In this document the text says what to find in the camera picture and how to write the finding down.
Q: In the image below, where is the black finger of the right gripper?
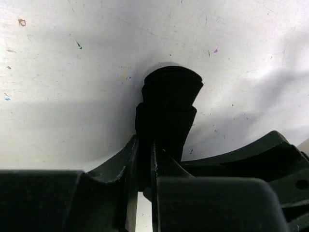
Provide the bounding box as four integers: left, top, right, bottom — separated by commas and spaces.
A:
217, 141, 309, 232
181, 131, 302, 174

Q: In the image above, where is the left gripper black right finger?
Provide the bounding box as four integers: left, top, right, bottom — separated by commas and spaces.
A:
151, 143, 289, 232

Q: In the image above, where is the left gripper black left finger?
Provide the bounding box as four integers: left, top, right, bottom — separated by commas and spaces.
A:
0, 136, 139, 232

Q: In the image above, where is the black ankle sock white cuff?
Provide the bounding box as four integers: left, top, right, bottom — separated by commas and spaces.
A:
135, 66, 203, 191

